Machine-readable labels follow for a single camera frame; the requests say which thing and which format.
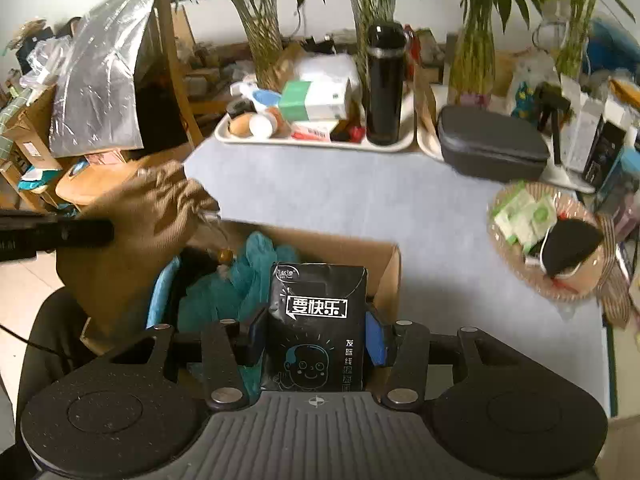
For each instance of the black mini tripod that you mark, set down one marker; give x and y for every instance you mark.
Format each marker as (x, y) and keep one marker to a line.
(552, 105)

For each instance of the wooden chair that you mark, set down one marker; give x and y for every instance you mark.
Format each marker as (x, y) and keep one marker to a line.
(100, 180)

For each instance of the black round jar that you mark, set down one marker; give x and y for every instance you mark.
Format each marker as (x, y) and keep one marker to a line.
(240, 108)

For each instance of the white blue lotion bottle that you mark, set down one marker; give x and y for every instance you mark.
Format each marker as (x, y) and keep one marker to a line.
(262, 97)

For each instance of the glass vase with lucky bamboo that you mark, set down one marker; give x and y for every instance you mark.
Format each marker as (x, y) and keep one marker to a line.
(372, 5)
(572, 50)
(260, 50)
(472, 60)

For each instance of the green white tissue box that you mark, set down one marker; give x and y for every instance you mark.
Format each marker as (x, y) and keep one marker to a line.
(315, 100)

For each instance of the white plastic tray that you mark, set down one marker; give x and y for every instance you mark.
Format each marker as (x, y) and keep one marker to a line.
(427, 145)
(300, 147)

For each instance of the black triangular pouch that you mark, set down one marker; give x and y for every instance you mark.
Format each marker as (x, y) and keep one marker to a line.
(570, 245)

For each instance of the white shopping bag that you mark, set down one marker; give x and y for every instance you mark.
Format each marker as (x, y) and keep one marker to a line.
(535, 72)

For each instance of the pale blue table mat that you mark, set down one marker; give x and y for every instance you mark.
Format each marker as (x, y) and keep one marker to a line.
(400, 210)

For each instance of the pink patterned box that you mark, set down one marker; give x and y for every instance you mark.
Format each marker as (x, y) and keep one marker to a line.
(105, 157)

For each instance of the green white wipe sachet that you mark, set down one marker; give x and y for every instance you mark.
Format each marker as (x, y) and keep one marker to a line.
(542, 215)
(517, 205)
(505, 227)

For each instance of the cluttered wooden side table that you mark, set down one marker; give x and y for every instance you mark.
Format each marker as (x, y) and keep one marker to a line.
(212, 106)

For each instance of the colourful printed pouch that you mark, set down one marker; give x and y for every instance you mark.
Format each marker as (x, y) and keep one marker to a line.
(525, 100)

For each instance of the teal mesh bath loofah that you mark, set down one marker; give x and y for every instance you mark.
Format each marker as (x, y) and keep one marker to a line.
(225, 295)

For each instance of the brown cardboard box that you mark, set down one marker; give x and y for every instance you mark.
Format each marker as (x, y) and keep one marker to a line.
(385, 280)

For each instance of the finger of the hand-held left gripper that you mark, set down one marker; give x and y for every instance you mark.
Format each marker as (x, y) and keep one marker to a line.
(80, 234)

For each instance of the tan egg-shaped sponge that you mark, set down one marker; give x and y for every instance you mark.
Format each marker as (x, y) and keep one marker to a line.
(240, 125)

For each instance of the clear plastic bag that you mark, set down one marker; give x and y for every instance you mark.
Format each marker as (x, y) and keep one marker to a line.
(47, 60)

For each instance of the black printed packet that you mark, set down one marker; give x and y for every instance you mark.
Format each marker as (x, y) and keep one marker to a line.
(315, 350)

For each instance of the dark cloth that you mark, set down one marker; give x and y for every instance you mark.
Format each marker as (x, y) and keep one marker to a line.
(50, 330)

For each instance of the white lid cosmetic jar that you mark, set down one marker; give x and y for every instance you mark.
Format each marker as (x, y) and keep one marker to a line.
(261, 125)

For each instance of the orange yellow folded cloth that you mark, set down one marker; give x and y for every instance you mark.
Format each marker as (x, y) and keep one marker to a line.
(625, 91)

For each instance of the white product carton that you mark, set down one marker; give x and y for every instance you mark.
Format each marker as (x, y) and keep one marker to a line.
(582, 130)

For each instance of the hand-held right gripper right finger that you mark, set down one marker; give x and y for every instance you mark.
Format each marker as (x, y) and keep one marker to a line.
(375, 337)

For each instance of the grey zip case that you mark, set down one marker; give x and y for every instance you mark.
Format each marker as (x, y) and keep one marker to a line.
(490, 145)

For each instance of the woven straw mat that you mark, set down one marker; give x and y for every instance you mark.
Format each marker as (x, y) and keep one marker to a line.
(617, 285)

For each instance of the red black small object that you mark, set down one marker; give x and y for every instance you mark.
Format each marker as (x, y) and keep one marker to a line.
(347, 135)

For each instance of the woven straw basket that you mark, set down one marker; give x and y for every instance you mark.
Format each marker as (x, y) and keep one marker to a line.
(580, 280)

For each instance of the pink clear bottle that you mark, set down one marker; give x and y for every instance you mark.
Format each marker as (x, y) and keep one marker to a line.
(627, 215)

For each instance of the black thermos bottle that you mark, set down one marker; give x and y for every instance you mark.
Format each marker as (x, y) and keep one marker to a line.
(385, 100)

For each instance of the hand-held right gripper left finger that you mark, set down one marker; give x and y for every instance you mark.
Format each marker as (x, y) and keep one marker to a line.
(257, 335)

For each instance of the blue plastic bag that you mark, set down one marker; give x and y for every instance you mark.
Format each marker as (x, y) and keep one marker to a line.
(615, 47)

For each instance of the red white flat box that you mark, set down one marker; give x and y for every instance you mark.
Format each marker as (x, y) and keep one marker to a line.
(315, 131)

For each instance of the blue product carton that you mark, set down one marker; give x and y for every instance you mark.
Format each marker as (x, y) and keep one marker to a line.
(625, 175)

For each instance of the brown paper bag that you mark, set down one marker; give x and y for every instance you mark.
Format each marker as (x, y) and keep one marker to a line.
(425, 100)
(287, 67)

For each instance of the white plastic bag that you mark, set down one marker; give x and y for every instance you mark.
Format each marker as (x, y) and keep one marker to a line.
(325, 67)

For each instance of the black product carton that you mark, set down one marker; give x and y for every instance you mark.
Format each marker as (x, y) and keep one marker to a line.
(605, 155)

